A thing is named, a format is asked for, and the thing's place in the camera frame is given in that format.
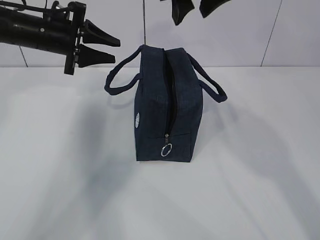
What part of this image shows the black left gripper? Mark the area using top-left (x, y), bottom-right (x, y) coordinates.
top-left (39, 1), bottom-right (121, 75)

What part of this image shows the dark navy lunch bag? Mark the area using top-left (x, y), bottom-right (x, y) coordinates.
top-left (104, 45), bottom-right (228, 163)

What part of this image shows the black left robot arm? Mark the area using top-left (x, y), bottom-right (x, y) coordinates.
top-left (0, 0), bottom-right (121, 75)

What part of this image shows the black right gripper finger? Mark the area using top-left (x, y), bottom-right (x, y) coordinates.
top-left (171, 0), bottom-right (195, 26)
top-left (199, 0), bottom-right (230, 18)

